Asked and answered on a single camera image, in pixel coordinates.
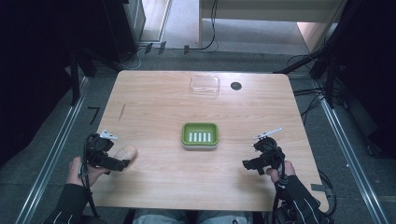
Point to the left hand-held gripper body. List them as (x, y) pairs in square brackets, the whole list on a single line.
[(98, 146)]

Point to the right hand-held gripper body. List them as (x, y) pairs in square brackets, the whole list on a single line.
[(269, 152)]

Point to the beige soap bar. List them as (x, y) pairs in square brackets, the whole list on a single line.
[(126, 153)]

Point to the green soap dish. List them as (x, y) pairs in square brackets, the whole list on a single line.
[(200, 136)]

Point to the person's left hand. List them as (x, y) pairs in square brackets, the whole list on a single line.
[(93, 174)]

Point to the person's right hand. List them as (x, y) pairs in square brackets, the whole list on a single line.
[(288, 171)]

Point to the black metal stand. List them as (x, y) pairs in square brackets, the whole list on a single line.
[(74, 77), (327, 62)]

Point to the black round table grommet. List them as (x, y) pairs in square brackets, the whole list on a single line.
[(236, 86)]

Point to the clear plastic container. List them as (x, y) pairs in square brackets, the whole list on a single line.
[(205, 84)]

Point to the dark cabinet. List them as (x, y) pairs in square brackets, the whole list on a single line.
[(124, 25)]

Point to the pale wooden desk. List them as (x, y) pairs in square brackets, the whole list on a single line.
[(264, 9)]

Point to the metal floor rail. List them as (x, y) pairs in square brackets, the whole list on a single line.
[(51, 155), (351, 158)]

